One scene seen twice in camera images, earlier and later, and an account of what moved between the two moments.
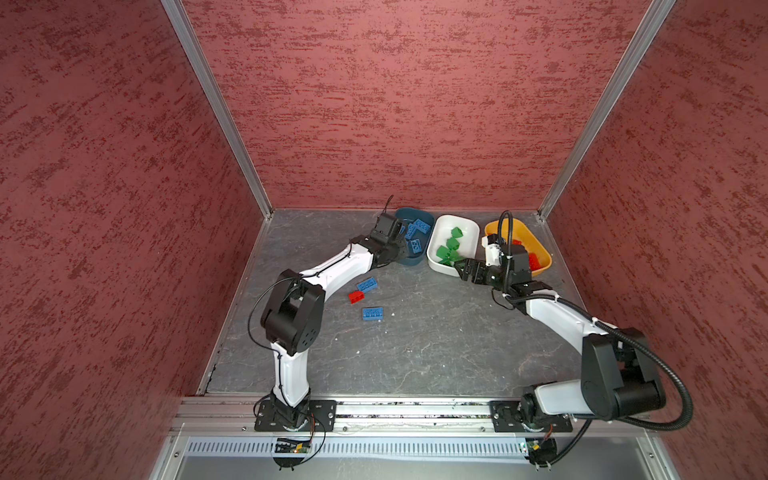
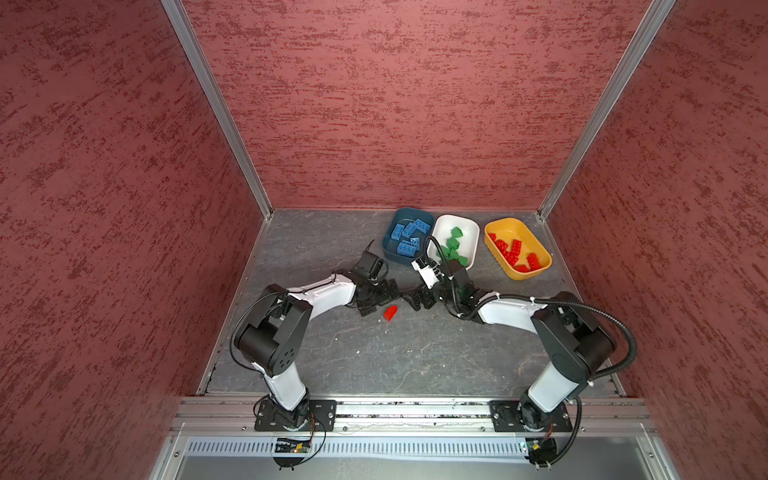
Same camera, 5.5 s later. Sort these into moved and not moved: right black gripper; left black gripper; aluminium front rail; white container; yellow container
Moved: left black gripper; right black gripper
Not moved: white container; aluminium front rail; yellow container
